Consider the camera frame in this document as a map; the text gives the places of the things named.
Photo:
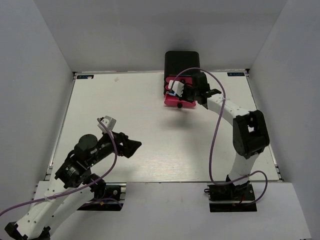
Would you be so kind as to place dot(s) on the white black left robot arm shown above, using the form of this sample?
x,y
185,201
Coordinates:
x,y
73,186

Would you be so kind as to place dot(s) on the pink top drawer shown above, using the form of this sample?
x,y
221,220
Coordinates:
x,y
182,78

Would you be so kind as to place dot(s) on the blue label left corner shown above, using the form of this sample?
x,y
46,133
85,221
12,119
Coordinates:
x,y
85,77

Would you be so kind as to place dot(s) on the blue label right corner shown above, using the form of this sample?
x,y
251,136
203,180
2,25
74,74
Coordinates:
x,y
236,74

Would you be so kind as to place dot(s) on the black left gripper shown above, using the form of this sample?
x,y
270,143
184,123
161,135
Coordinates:
x,y
129,146

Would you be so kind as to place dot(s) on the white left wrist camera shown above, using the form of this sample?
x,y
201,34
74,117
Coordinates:
x,y
106,123

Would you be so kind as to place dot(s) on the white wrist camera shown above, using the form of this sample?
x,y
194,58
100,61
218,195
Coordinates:
x,y
177,87
106,123

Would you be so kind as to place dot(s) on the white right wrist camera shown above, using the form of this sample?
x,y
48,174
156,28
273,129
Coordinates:
x,y
177,87

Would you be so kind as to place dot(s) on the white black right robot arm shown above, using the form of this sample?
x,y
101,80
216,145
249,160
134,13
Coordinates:
x,y
249,131

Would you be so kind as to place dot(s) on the pink bottom drawer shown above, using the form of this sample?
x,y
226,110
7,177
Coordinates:
x,y
171,100

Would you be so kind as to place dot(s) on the blue label corner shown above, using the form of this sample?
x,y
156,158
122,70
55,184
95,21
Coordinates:
x,y
85,77
236,74

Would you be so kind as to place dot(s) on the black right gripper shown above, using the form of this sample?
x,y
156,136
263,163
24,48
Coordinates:
x,y
185,87

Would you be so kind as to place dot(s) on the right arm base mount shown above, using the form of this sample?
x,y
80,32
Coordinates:
x,y
230,198

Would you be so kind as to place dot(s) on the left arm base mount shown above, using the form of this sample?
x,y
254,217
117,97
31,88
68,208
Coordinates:
x,y
107,198

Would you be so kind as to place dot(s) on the black drawer cabinet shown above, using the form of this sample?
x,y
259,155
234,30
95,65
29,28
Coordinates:
x,y
176,61

